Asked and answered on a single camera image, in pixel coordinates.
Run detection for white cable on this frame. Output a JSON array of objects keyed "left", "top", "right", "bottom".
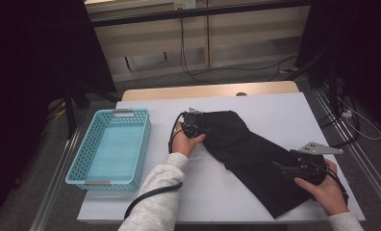
[{"left": 336, "top": 95, "right": 381, "bottom": 141}]

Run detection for black pants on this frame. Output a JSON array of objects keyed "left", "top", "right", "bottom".
[{"left": 191, "top": 110, "right": 318, "bottom": 219}]

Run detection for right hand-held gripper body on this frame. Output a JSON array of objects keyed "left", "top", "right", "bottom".
[{"left": 289, "top": 141, "right": 344, "bottom": 187}]

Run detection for black metal bar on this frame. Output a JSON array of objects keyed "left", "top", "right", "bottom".
[{"left": 90, "top": 0, "right": 313, "bottom": 28}]

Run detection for beige wooden cabinet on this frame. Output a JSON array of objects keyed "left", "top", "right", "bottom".
[{"left": 84, "top": 0, "right": 312, "bottom": 83}]

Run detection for black stand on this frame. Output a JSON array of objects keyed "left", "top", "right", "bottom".
[
  {"left": 283, "top": 52, "right": 361, "bottom": 148},
  {"left": 63, "top": 80, "right": 122, "bottom": 141}
]

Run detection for left hand-held gripper black cable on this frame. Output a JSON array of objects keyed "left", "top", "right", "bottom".
[{"left": 123, "top": 112, "right": 187, "bottom": 220}]

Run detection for aluminium floor rail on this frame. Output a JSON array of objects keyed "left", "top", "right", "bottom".
[
  {"left": 29, "top": 126, "right": 84, "bottom": 231},
  {"left": 313, "top": 86, "right": 381, "bottom": 219}
]

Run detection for white wall socket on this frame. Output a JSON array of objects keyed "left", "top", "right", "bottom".
[{"left": 173, "top": 0, "right": 197, "bottom": 11}]

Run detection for black curtain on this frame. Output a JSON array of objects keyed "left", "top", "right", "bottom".
[
  {"left": 295, "top": 0, "right": 381, "bottom": 136},
  {"left": 0, "top": 0, "right": 117, "bottom": 225}
]

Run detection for hand-held gripper black cable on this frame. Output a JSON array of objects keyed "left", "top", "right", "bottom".
[
  {"left": 317, "top": 165, "right": 350, "bottom": 205},
  {"left": 123, "top": 112, "right": 187, "bottom": 220}
]

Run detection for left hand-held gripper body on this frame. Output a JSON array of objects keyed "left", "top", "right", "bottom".
[{"left": 182, "top": 108, "right": 210, "bottom": 140}]

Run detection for light blue plastic basket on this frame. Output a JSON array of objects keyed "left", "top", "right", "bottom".
[{"left": 64, "top": 108, "right": 152, "bottom": 193}]

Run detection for person's right hand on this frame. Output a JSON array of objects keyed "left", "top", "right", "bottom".
[{"left": 293, "top": 159, "right": 349, "bottom": 217}]

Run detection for black hanging cable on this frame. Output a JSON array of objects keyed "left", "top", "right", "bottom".
[{"left": 178, "top": 17, "right": 298, "bottom": 86}]

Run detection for right hand-held gripper black cable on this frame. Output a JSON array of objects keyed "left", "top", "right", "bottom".
[{"left": 317, "top": 165, "right": 350, "bottom": 205}]

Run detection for person's left hand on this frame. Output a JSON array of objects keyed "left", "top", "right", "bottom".
[{"left": 171, "top": 121, "right": 207, "bottom": 158}]

